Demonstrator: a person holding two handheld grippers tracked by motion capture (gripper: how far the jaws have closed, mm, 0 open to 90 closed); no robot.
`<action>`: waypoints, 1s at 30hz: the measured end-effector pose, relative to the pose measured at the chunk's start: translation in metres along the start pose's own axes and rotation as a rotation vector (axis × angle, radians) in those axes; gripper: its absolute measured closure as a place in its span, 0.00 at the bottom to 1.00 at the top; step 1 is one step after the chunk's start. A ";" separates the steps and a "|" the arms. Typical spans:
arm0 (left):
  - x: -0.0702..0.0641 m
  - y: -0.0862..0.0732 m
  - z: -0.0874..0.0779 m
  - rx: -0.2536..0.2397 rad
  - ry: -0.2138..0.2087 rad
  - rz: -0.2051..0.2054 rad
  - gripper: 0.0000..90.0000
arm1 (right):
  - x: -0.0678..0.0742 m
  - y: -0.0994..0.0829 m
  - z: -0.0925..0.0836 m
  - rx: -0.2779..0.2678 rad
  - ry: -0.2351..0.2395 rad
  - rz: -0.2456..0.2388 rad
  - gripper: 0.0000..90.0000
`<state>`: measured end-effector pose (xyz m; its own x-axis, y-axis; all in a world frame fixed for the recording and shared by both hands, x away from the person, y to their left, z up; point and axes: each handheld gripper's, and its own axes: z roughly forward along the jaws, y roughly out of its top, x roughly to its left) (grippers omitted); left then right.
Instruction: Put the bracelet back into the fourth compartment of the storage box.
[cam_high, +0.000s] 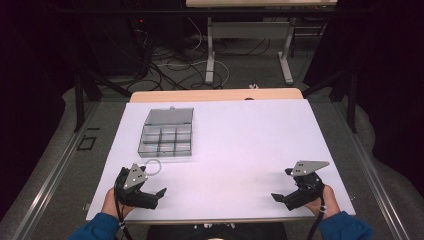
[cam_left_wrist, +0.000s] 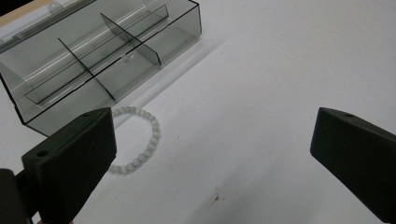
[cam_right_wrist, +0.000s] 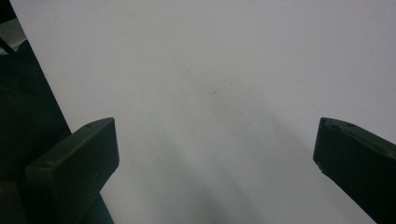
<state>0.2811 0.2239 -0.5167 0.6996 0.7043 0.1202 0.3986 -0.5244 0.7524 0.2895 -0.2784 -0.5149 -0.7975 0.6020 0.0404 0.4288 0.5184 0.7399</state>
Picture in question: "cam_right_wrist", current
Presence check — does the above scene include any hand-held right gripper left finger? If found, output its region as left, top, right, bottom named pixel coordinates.
left=24, top=117, right=120, bottom=224

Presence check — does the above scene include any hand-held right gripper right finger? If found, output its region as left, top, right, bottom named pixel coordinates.
left=312, top=117, right=396, bottom=224

